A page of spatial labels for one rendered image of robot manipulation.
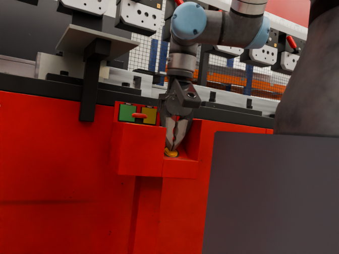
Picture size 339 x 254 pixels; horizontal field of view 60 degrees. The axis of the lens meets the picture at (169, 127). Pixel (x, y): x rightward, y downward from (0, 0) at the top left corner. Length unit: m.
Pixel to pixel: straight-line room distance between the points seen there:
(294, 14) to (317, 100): 1.43
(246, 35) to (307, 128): 0.52
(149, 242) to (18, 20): 1.16
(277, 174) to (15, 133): 0.75
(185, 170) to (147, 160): 0.10
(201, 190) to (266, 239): 0.88
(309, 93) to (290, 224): 0.08
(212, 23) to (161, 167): 0.35
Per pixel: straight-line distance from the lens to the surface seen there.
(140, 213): 0.77
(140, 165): 0.69
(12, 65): 1.25
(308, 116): 0.19
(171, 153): 0.78
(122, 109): 0.83
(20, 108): 0.86
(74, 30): 0.78
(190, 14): 0.67
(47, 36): 1.56
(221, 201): 0.25
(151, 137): 0.69
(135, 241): 0.79
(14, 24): 1.56
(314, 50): 0.22
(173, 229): 1.06
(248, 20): 0.69
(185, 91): 0.71
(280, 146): 0.19
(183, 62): 0.76
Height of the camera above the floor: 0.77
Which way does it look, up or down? 1 degrees up
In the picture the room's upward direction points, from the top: 6 degrees clockwise
